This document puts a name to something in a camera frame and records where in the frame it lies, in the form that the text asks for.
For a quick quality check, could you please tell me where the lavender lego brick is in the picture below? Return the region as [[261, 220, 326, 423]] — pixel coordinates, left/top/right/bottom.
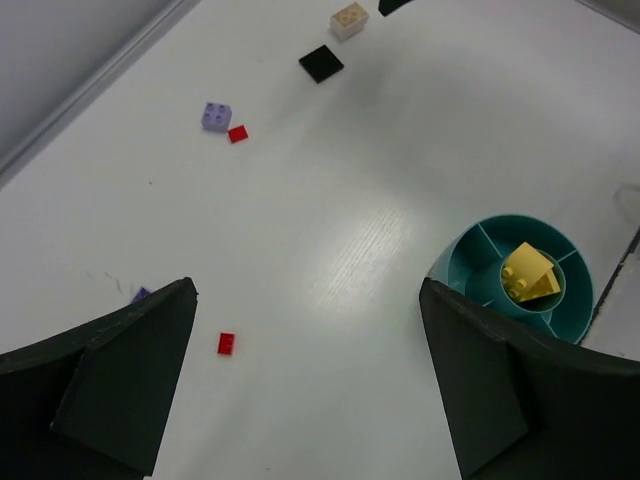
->
[[201, 102, 232, 133]]

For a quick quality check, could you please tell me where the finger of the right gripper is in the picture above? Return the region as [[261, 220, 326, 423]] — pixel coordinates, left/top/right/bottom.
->
[[378, 0, 412, 16]]

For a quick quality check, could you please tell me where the long yellow lego plate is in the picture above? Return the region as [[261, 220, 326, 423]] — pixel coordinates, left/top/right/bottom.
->
[[519, 269, 562, 302]]

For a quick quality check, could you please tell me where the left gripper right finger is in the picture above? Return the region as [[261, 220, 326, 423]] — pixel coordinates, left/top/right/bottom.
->
[[419, 278, 639, 479]]

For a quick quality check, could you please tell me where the teal divided round container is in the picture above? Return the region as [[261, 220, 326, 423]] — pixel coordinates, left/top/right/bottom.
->
[[428, 215, 594, 344]]

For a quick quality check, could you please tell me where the tan lego brick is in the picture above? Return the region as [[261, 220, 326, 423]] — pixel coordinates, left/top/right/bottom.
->
[[329, 2, 369, 42]]

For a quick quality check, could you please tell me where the black square lego tile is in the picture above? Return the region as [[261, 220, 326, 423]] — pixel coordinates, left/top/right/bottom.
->
[[298, 45, 344, 84]]

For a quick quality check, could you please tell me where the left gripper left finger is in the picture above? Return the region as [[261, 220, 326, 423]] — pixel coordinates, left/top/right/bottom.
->
[[1, 278, 197, 479]]

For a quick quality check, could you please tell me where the small purple lego piece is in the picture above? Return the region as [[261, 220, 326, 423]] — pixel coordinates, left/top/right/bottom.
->
[[131, 287, 152, 303]]

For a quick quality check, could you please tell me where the small red lego tile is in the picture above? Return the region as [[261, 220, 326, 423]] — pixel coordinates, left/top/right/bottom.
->
[[227, 125, 249, 144]]

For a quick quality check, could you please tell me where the small red lego plate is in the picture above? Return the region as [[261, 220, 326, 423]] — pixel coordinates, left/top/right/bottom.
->
[[217, 332, 236, 356]]

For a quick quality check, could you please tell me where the small yellow lego brick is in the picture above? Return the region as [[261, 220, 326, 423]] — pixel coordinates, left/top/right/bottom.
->
[[500, 242, 553, 301]]

